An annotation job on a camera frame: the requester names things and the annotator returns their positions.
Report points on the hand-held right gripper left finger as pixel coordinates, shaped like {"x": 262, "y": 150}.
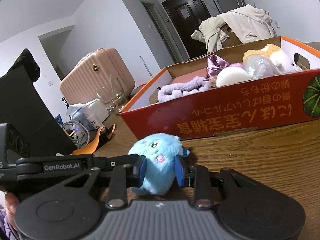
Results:
{"x": 143, "y": 171}

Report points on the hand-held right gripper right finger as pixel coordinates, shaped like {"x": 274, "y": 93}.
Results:
{"x": 180, "y": 172}

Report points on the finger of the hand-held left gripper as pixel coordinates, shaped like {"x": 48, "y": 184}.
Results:
{"x": 112, "y": 163}

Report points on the blue fluffy plush toy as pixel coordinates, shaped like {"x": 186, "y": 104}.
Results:
{"x": 155, "y": 155}

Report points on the red cardboard box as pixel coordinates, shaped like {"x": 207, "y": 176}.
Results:
{"x": 225, "y": 110}

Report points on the lavender fuzzy headband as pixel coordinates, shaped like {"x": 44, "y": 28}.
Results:
{"x": 180, "y": 90}

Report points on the pink layered sponge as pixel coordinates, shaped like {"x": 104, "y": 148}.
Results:
{"x": 182, "y": 80}

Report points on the white round sponge ball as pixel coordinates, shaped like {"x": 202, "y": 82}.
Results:
{"x": 232, "y": 77}

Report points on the purple satin scrunchie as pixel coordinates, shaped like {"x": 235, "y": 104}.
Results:
{"x": 217, "y": 63}

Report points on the translucent bath ball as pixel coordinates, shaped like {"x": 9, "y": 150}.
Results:
{"x": 258, "y": 66}

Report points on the white lamb plush toy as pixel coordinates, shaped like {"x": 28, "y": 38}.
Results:
{"x": 285, "y": 62}

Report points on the person's left forearm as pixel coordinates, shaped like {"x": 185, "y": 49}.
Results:
{"x": 5, "y": 230}

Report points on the person's left hand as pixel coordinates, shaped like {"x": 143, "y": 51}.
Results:
{"x": 11, "y": 207}

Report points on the black paper bag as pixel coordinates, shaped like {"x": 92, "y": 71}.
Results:
{"x": 25, "y": 110}

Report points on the clear glass cup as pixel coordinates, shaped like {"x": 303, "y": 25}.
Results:
{"x": 112, "y": 97}

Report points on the pink ribbed suitcase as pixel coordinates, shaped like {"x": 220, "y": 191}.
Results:
{"x": 100, "y": 72}

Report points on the black knit hat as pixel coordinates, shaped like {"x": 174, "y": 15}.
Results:
{"x": 27, "y": 62}

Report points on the interior door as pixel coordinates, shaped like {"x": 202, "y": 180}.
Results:
{"x": 162, "y": 35}

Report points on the dark entrance door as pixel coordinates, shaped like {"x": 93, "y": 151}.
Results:
{"x": 190, "y": 35}

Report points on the brown cardboard box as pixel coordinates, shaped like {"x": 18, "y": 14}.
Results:
{"x": 231, "y": 38}

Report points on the white door notice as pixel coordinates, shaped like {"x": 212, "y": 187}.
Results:
{"x": 185, "y": 13}

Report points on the beige jacket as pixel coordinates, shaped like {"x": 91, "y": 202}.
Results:
{"x": 247, "y": 22}

